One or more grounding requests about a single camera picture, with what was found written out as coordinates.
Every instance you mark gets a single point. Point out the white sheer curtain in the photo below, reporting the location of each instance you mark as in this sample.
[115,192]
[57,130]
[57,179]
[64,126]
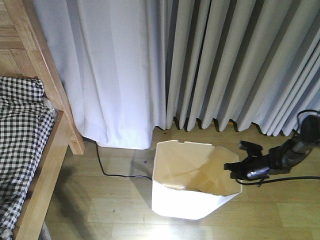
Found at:
[111,58]

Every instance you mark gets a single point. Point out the wooden bed frame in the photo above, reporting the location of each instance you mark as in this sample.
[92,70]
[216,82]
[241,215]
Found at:
[24,53]

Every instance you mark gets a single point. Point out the white plastic trash bin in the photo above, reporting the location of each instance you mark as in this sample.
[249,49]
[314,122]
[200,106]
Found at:
[189,180]

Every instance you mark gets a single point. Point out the grey pleated curtain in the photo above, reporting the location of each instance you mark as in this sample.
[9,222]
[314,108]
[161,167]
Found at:
[247,61]

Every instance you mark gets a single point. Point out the grey round rug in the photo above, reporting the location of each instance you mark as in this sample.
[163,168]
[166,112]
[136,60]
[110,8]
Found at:
[44,233]

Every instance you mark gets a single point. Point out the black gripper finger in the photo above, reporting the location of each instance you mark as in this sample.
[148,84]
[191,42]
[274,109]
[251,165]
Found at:
[237,175]
[236,166]

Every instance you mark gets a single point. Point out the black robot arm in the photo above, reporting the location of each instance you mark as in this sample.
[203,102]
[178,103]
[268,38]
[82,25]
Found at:
[301,144]

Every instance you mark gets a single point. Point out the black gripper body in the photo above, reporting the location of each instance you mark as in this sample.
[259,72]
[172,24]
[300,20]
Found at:
[257,166]

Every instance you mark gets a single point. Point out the black white checkered bedding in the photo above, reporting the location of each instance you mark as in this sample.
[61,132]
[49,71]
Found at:
[26,121]

